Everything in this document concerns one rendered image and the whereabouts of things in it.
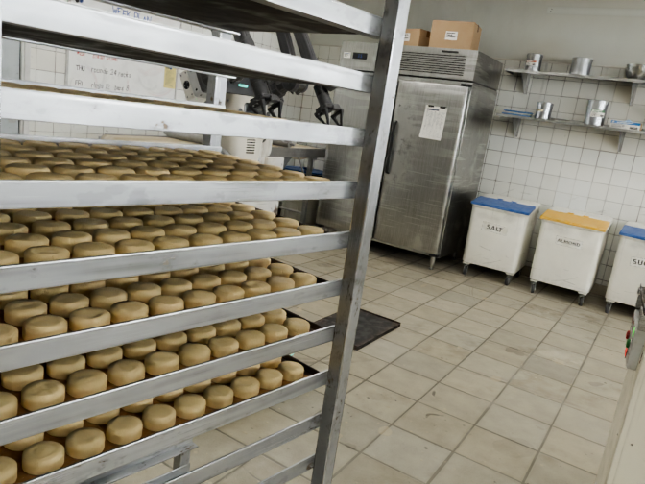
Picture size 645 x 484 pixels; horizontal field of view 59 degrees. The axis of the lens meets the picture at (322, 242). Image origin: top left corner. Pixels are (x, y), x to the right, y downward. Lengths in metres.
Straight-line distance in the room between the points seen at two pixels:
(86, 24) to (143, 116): 0.11
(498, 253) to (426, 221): 0.73
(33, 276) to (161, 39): 0.30
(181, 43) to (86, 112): 0.14
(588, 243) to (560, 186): 0.88
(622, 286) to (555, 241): 0.65
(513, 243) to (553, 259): 0.38
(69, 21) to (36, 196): 0.18
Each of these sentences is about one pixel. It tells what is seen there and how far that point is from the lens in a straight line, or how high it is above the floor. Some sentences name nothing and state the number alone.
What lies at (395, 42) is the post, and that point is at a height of 1.48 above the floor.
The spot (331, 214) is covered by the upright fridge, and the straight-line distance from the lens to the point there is 5.94.
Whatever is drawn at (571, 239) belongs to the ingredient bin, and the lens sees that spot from 5.40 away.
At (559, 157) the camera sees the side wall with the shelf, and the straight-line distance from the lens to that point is 6.05.
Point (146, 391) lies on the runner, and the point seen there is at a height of 0.96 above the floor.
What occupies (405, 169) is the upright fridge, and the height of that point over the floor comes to 0.92.
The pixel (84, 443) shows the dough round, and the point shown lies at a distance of 0.87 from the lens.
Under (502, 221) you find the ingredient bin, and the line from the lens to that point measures 5.51.
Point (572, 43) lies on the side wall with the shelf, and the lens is 6.14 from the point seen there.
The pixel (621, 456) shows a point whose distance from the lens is 2.14.
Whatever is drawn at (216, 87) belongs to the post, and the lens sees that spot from 1.29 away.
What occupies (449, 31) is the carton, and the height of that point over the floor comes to 2.22.
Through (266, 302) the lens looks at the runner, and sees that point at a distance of 0.90.
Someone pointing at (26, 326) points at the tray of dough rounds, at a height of 1.06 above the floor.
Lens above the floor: 1.36
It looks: 13 degrees down
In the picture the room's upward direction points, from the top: 8 degrees clockwise
